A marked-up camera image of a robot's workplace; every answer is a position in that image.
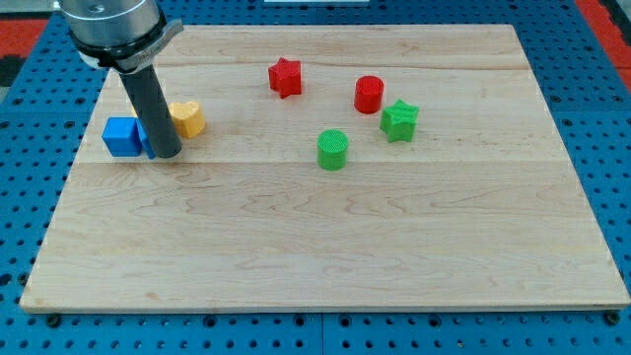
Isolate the green cylinder block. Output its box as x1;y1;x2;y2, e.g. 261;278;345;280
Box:
316;129;349;171

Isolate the light wooden board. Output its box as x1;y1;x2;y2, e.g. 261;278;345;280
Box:
21;25;630;314

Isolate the green star block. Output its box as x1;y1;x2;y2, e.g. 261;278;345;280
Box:
380;99;420;143

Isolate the red cylinder block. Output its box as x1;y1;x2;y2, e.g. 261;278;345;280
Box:
354;75;385;114

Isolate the red star block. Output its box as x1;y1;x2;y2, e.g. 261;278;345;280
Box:
268;57;302;99

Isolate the yellow heart block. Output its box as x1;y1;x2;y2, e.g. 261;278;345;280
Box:
169;101;206;138

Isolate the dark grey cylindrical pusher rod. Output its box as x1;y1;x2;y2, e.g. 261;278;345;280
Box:
120;65;181;159

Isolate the blue cube block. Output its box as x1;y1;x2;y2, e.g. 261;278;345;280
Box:
102;117;142;157

